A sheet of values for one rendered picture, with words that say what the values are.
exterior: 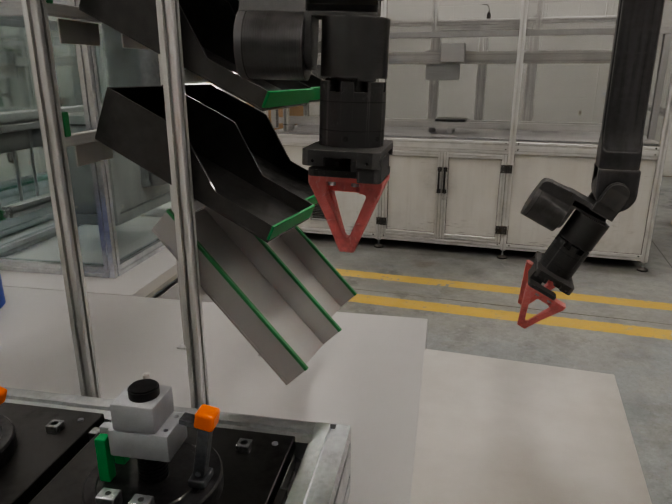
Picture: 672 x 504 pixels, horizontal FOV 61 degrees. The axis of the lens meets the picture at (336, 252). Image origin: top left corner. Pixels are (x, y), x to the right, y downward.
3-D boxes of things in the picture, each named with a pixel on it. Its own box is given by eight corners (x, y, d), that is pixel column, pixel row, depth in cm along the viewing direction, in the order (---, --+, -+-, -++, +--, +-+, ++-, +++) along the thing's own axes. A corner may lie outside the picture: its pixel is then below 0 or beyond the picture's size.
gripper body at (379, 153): (300, 171, 47) (301, 77, 45) (327, 155, 57) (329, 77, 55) (378, 176, 46) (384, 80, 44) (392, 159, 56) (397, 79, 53)
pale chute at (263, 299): (323, 344, 89) (342, 329, 87) (286, 386, 77) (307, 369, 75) (204, 209, 90) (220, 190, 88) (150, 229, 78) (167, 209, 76)
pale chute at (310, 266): (340, 307, 103) (357, 293, 101) (311, 337, 91) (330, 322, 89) (237, 190, 104) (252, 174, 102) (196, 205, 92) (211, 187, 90)
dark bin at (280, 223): (309, 219, 83) (329, 174, 80) (267, 243, 71) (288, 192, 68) (156, 130, 88) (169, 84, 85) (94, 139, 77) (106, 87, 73)
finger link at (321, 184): (305, 255, 52) (307, 151, 49) (323, 235, 59) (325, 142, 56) (379, 262, 51) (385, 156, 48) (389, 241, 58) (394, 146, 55)
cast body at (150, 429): (188, 436, 60) (183, 377, 58) (169, 463, 56) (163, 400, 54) (115, 428, 62) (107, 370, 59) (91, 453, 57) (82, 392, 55)
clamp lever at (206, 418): (213, 469, 59) (221, 407, 57) (205, 482, 57) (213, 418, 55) (181, 459, 60) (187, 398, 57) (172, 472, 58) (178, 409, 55)
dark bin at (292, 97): (307, 105, 78) (328, 53, 75) (262, 111, 67) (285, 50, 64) (146, 18, 83) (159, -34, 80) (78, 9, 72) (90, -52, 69)
